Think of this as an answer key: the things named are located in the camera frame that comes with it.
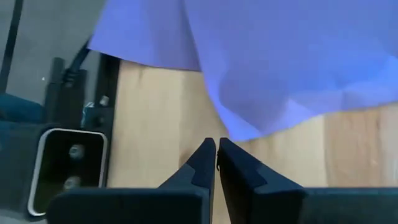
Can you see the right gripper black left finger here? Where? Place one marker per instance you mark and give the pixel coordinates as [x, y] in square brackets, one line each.
[155, 205]

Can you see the black aluminium table frame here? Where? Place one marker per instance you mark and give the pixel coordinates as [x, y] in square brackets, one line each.
[109, 81]

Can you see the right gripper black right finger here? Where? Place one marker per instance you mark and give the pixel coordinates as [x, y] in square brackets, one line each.
[280, 205]

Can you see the dark teal object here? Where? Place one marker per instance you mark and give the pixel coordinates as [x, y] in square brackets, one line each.
[18, 109]

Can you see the purple paper sheet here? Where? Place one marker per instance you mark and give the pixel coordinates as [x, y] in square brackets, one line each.
[280, 62]

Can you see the silver-edged black camera box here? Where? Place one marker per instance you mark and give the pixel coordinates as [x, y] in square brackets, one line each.
[71, 168]

